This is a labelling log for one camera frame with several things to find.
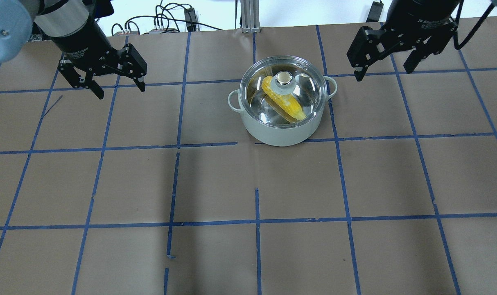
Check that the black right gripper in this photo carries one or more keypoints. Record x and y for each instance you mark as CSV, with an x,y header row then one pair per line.
x,y
421,15

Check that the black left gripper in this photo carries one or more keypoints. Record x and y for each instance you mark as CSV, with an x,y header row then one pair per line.
x,y
81,42

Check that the yellow corn cob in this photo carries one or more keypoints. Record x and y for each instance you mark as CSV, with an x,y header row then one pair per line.
x,y
286,105

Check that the glass pot lid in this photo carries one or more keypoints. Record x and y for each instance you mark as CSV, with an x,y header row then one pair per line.
x,y
293,74

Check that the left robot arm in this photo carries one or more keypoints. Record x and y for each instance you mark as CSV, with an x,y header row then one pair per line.
x,y
71,25

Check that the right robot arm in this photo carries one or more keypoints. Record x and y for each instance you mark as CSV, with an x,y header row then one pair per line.
x,y
442,8

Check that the pale green cooking pot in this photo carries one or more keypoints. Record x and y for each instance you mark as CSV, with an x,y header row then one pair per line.
x,y
279,136

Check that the aluminium frame post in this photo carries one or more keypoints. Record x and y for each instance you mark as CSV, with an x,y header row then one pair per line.
x,y
250,16

